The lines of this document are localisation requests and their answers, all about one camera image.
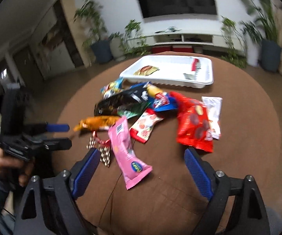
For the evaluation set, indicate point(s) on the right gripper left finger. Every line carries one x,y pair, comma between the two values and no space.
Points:
83,171

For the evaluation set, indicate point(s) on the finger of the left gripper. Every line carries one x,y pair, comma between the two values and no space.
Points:
46,127
56,144

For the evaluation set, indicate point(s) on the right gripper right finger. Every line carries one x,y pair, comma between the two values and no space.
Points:
201,172

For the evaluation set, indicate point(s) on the brown checkered wafer packet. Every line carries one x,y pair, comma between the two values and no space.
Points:
104,148

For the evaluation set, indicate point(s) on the large red snack bag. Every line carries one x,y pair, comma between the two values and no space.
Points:
193,123

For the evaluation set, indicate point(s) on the pink snack packet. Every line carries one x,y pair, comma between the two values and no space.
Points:
133,169

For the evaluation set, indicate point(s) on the orange snack packet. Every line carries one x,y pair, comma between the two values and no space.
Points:
96,123

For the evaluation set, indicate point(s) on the red white candy packet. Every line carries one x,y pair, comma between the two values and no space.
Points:
142,128

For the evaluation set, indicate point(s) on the light blue cartoon snack bag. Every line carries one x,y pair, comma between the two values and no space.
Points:
112,88

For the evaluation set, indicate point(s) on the blue roll cake packet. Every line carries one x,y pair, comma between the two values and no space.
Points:
159,100

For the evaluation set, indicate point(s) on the black snack bag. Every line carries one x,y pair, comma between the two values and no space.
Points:
125,100

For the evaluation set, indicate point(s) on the person's left hand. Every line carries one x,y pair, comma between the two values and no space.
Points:
15,170

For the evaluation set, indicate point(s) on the white snack packet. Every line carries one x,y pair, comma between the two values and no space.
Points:
213,105

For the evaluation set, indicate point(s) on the green seaweed snack packet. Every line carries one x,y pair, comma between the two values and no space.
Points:
132,110

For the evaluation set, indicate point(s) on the wooden display cabinet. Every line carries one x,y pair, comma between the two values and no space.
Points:
51,48

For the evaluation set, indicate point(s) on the potted plant dark blue pot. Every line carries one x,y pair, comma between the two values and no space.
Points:
97,40

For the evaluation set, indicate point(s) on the white plastic tray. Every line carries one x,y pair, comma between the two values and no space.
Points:
170,71

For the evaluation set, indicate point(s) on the white red stick packet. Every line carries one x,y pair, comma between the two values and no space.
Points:
191,68

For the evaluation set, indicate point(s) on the potted plant white pot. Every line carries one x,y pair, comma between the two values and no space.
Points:
131,43

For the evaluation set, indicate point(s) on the yellow snack packet in tray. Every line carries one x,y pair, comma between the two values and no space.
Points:
146,71

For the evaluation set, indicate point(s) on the white tv console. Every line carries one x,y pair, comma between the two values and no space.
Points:
205,40

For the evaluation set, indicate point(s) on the tall plant right blue pot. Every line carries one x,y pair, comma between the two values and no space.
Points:
263,31

